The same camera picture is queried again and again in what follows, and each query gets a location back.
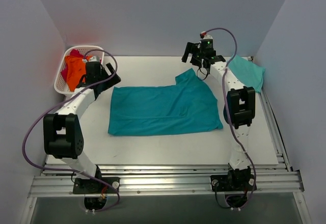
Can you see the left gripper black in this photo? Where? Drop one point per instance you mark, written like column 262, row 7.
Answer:
column 107, row 76

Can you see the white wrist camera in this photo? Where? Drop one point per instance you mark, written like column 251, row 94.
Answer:
column 92, row 58
column 205, row 36

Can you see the white perforated plastic basket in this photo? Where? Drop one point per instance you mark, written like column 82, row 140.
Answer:
column 60, row 85

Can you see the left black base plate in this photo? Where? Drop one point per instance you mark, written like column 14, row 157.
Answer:
column 88, row 186

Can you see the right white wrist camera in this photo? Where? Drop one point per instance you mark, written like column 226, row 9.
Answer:
column 205, row 36

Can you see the teal t-shirt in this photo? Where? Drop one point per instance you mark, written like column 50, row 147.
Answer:
column 188, row 106

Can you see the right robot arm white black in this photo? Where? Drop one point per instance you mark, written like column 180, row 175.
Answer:
column 239, row 108

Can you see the aluminium front rail frame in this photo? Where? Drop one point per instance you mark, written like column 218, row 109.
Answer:
column 167, row 180

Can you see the aluminium right side rail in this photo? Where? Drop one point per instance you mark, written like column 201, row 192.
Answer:
column 274, row 130

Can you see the magenta t-shirt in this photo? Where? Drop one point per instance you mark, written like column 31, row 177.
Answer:
column 74, row 53

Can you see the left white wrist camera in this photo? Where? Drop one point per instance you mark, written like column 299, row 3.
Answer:
column 92, row 58

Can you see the orange t-shirt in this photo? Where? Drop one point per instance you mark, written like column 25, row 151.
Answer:
column 76, row 69

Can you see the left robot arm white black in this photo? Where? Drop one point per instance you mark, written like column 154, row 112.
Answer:
column 63, row 137

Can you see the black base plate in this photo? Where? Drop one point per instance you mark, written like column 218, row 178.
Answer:
column 223, row 183
column 88, row 186

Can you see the folded mint green t-shirt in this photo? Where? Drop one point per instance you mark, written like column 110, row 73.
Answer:
column 250, row 74

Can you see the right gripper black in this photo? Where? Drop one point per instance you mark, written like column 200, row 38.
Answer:
column 194, row 56

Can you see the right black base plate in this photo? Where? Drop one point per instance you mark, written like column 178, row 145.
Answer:
column 223, row 183

